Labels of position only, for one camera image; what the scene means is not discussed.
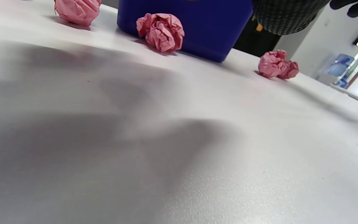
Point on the person's left hand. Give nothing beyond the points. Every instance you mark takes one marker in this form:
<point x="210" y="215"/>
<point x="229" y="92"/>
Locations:
<point x="287" y="15"/>

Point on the person's right hand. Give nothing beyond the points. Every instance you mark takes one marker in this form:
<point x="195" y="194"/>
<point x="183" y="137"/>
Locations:
<point x="357" y="7"/>

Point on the blue recycling bin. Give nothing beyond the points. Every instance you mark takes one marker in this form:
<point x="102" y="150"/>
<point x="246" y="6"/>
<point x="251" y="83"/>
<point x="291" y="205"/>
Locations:
<point x="210" y="28"/>

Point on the blue water jug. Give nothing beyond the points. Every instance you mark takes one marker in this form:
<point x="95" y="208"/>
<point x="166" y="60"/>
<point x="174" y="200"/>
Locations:
<point x="340" y="65"/>
<point x="342" y="82"/>

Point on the pink paper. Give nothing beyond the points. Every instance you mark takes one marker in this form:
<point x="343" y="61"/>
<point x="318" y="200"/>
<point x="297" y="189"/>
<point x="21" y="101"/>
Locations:
<point x="78" y="11"/>
<point x="160" y="32"/>
<point x="275" y="65"/>

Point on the black door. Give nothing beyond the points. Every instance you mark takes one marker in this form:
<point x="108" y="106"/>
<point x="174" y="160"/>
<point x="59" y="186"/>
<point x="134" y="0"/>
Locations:
<point x="253" y="42"/>

